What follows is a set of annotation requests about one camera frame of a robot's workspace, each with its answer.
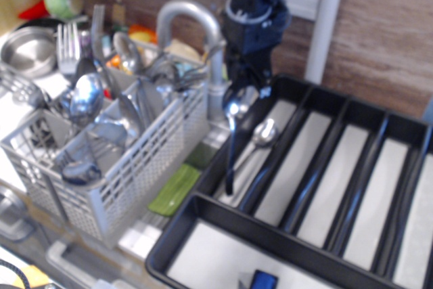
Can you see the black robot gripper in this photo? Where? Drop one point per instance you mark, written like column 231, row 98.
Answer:
column 250, row 42

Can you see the small steel spoon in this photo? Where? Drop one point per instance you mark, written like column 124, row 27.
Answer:
column 236, row 103

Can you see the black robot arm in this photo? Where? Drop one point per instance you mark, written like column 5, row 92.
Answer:
column 253, row 8

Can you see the steel spoon in tray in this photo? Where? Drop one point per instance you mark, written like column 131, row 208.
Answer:
column 265, row 134

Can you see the black cutlery tray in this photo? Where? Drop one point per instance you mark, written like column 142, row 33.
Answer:
column 342, row 199

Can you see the grey plastic cutlery basket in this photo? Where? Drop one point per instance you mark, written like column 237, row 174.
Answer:
column 132, row 171

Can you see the large steel spoon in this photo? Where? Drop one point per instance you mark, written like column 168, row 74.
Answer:
column 87, row 99

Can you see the steel spoon bowl front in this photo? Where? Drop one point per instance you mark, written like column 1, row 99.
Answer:
column 81, row 173

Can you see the silver toy faucet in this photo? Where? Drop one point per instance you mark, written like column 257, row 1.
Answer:
column 217, row 85

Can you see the tall steel fork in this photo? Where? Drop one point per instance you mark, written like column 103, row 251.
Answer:
column 97, row 33

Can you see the white plastic fork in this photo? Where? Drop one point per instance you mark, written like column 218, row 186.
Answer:
column 68, row 48

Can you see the blue object at bottom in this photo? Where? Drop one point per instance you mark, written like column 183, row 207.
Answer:
column 263, row 280

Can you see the green toy apple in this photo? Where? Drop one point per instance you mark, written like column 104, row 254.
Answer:
column 59, row 9

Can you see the red toy pepper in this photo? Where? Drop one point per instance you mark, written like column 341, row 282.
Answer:
column 37, row 11

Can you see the round steel pan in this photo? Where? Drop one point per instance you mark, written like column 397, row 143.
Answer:
column 29, row 52

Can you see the steel slotted spatula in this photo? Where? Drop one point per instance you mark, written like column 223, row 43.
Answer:
column 23, row 90

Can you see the grey metal post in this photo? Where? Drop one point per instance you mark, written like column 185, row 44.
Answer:
column 321, row 40

